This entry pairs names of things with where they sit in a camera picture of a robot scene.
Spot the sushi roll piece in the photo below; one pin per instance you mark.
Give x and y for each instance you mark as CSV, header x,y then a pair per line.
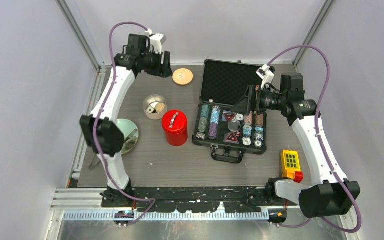
x,y
151,109

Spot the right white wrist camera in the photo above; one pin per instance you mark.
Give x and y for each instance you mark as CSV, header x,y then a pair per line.
x,y
266,75

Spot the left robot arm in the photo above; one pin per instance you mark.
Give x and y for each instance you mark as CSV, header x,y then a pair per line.
x,y
142,53

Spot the yellow toy block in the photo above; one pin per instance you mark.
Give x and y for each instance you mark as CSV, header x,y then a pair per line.
x,y
291,167

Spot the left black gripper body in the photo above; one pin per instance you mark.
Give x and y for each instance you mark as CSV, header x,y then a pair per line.
x,y
153,65

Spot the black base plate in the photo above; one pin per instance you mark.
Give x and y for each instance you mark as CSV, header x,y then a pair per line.
x,y
234,199

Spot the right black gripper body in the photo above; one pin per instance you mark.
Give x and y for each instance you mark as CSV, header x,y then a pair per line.
x,y
265,99

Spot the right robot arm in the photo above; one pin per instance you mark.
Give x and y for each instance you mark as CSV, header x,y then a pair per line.
x,y
330,193

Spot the black poker chip case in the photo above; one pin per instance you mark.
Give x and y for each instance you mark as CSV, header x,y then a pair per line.
x,y
224,123

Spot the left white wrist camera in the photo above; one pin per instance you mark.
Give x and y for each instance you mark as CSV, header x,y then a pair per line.
x,y
156,41

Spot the red round lid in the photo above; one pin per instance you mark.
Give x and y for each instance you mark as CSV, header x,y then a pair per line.
x,y
174,122

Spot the pale green plate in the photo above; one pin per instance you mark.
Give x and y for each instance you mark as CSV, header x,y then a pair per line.
x,y
126,126

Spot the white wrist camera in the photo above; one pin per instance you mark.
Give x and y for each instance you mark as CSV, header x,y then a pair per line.
x,y
266,75
156,41

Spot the round metal tin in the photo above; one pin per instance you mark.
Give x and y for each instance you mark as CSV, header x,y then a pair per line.
x,y
155,98

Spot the red cylindrical container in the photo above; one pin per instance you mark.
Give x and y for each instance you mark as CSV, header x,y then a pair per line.
x,y
177,139

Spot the beige dumpling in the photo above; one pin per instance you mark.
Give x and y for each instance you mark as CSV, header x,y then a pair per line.
x,y
160,107

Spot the cream round lid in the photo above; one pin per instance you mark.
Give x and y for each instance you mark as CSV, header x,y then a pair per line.
x,y
182,76

